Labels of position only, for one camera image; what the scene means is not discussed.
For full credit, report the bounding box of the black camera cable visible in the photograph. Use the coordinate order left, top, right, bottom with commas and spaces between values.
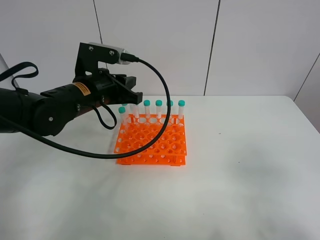
0, 53, 175, 160

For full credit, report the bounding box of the orange test tube rack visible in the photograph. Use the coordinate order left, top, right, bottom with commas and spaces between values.
114, 114, 187, 166

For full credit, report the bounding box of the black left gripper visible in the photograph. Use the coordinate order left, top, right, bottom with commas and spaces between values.
72, 68, 143, 105

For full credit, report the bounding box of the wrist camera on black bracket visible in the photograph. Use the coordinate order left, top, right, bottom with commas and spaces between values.
74, 42, 130, 77

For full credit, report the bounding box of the second row tube left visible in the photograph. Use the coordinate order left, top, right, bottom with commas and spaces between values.
118, 106, 128, 130

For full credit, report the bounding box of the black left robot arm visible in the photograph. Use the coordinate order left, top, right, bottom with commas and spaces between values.
0, 68, 143, 137

